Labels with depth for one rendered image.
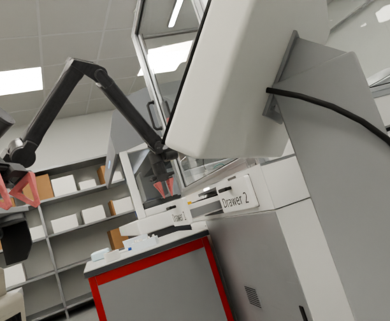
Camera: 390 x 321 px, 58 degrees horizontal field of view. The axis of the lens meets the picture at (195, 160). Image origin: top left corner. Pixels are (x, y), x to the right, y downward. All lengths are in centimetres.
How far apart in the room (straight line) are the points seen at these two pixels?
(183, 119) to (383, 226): 30
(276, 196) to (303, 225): 12
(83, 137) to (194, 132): 549
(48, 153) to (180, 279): 435
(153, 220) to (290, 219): 136
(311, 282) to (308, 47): 77
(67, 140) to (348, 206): 546
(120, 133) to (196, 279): 116
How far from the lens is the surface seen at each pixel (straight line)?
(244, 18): 37
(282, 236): 111
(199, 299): 171
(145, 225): 233
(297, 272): 113
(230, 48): 37
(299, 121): 52
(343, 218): 52
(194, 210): 143
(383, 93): 146
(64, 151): 577
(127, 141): 239
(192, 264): 168
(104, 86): 130
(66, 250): 558
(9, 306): 118
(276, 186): 110
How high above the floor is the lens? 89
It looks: 7 degrees up
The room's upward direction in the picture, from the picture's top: 18 degrees counter-clockwise
